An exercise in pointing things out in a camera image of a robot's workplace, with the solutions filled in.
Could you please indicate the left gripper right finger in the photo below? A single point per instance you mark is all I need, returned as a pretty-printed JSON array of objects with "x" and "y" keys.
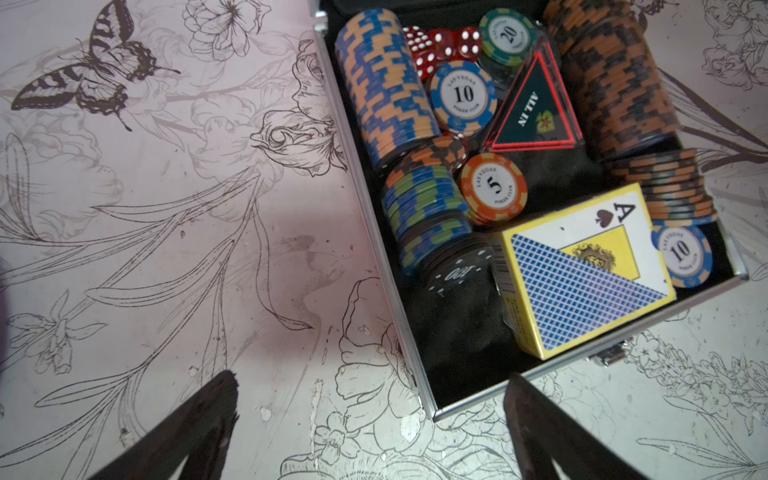
[{"x": 545, "y": 438}]

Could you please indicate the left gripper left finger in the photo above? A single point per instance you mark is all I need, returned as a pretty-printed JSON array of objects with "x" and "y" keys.
[{"x": 194, "y": 439}]

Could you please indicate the aluminium poker case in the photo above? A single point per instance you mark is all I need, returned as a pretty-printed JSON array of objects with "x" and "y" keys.
[{"x": 456, "y": 344}]

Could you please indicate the orange 5 poker chip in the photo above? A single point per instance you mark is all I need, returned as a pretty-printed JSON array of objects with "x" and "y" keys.
[{"x": 494, "y": 188}]

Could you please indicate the blue 10 poker chip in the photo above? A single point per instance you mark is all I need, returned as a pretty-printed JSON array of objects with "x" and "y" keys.
[{"x": 463, "y": 97}]

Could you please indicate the green 20 poker chip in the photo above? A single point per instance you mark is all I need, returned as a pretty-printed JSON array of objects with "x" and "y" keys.
[{"x": 507, "y": 36}]

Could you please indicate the yellow blue card deck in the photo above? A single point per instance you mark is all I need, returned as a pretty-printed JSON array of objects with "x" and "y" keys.
[{"x": 572, "y": 275}]

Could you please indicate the black 100 chip stack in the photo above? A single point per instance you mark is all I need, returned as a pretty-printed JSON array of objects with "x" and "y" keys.
[{"x": 455, "y": 263}]

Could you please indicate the blue 10 chip by deck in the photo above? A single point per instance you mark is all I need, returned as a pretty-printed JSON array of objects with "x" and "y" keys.
[{"x": 687, "y": 254}]

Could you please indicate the green blue chip stack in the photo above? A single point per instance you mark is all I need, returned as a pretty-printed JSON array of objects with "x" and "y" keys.
[{"x": 422, "y": 201}]

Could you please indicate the short black orange chip stack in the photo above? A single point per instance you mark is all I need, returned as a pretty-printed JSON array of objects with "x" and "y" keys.
[{"x": 671, "y": 184}]

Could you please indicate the blue orange chip stack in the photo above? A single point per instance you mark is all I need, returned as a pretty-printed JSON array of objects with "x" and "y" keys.
[{"x": 387, "y": 95}]

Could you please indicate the red dice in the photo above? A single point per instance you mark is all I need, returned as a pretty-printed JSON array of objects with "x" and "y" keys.
[{"x": 431, "y": 49}]

